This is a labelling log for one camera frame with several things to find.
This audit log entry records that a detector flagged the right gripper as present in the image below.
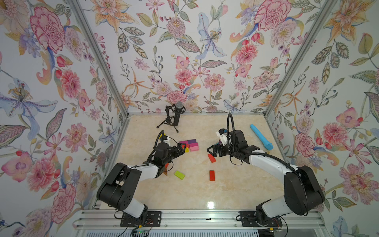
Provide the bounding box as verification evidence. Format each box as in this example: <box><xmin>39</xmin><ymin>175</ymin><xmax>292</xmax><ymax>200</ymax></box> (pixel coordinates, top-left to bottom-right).
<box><xmin>207</xmin><ymin>142</ymin><xmax>239</xmax><ymax>157</ymax></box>

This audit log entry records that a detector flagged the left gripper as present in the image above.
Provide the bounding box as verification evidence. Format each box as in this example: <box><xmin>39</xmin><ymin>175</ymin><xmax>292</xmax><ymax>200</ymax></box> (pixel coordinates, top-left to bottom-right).
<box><xmin>161</xmin><ymin>142</ymin><xmax>186</xmax><ymax>166</ymax></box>

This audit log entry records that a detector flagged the pink rectangular block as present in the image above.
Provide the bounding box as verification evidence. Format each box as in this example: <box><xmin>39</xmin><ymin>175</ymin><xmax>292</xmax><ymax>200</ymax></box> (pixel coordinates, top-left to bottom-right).
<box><xmin>189</xmin><ymin>146</ymin><xmax>199</xmax><ymax>152</ymax></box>

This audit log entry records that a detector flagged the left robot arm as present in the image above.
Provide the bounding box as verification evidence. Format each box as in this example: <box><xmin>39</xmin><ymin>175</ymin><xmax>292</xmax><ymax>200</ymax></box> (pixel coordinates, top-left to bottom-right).
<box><xmin>96</xmin><ymin>142</ymin><xmax>187</xmax><ymax>221</ymax></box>

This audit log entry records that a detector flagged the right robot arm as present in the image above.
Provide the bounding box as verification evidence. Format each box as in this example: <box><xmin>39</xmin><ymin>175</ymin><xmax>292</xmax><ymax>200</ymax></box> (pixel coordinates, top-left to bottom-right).
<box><xmin>207</xmin><ymin>129</ymin><xmax>325</xmax><ymax>218</ymax></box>

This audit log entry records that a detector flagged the lime green block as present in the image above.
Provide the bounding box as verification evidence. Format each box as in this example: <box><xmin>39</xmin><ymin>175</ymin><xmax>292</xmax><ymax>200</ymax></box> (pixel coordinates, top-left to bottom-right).
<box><xmin>174</xmin><ymin>171</ymin><xmax>185</xmax><ymax>180</ymax></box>

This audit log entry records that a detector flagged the light blue cylinder toy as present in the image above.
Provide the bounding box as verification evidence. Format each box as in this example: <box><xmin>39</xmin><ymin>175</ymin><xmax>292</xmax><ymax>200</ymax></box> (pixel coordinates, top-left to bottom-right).
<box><xmin>250</xmin><ymin>124</ymin><xmax>273</xmax><ymax>151</ymax></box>

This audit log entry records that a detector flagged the red block front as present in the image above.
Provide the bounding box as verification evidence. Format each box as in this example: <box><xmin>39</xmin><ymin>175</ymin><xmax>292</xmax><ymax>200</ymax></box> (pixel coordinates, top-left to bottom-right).
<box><xmin>209</xmin><ymin>170</ymin><xmax>215</xmax><ymax>181</ymax></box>

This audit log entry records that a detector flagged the black microphone on tripod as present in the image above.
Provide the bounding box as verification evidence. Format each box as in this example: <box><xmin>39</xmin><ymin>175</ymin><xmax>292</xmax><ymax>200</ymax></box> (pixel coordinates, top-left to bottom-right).
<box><xmin>157</xmin><ymin>101</ymin><xmax>186</xmax><ymax>133</ymax></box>

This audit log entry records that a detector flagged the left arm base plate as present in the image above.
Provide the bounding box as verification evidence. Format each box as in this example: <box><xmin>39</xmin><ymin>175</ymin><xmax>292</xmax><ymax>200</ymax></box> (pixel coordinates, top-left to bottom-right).
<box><xmin>120</xmin><ymin>211</ymin><xmax>162</xmax><ymax>228</ymax></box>

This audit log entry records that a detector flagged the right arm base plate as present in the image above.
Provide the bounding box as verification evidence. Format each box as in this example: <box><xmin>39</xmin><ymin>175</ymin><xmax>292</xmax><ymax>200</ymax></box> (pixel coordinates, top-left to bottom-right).
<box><xmin>236</xmin><ymin>210</ymin><xmax>283</xmax><ymax>228</ymax></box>

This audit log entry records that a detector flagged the aluminium front rail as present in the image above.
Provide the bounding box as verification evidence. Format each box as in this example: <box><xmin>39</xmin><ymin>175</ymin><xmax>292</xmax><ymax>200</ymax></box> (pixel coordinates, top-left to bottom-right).
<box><xmin>73</xmin><ymin>209</ymin><xmax>326</xmax><ymax>230</ymax></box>

